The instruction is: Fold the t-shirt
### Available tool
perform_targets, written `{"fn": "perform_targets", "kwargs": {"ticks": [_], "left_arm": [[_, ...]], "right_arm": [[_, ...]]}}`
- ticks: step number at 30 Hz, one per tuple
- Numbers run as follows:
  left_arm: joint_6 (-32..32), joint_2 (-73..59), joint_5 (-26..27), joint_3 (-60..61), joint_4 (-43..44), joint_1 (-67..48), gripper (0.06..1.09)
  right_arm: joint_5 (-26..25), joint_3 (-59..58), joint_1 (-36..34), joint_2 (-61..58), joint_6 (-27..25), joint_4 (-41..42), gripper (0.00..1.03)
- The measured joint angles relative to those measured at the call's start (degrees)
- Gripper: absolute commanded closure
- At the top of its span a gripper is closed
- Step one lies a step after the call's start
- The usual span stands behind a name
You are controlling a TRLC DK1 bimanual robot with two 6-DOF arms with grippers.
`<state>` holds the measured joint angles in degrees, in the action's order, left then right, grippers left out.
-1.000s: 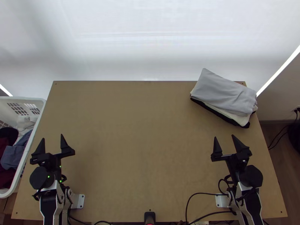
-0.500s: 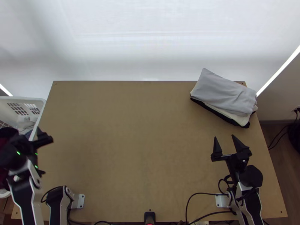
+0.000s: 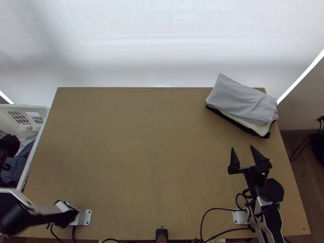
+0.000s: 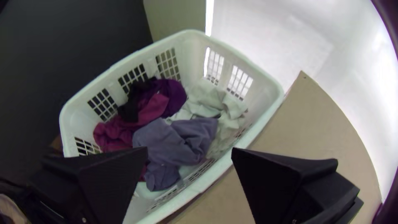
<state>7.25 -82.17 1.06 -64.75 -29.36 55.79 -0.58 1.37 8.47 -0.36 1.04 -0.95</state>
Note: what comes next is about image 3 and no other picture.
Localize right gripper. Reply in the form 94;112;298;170
227;145;273;196

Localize pile of folded clothes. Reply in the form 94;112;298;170
204;73;279;139

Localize heap of clothes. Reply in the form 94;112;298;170
0;126;41;185

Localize white laundry basket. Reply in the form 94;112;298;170
0;104;51;196

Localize black cable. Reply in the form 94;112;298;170
235;188;254;211
200;207;245;243
202;226;256;243
46;223;78;243
289;117;324;162

